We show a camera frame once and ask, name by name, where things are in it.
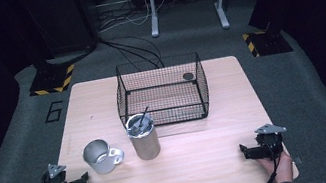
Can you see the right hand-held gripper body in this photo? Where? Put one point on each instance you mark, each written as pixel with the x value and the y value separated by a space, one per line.
pixel 270 145

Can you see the silver metal mug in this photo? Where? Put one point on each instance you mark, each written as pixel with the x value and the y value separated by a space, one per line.
pixel 101 156

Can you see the steel tumbler with lid and straw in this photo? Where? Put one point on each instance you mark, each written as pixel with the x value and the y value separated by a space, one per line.
pixel 144 138

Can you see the person's right hand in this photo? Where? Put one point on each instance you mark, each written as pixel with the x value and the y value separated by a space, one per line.
pixel 283 168

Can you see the grey tape piece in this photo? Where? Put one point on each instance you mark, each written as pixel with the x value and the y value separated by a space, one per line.
pixel 298 160

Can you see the dark round disc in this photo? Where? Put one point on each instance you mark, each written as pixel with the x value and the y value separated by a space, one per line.
pixel 188 76

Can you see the black stand with striped base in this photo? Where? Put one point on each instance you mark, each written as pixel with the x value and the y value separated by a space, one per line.
pixel 52 79
pixel 265 43

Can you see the black cabinet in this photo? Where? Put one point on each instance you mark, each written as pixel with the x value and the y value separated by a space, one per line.
pixel 60 18

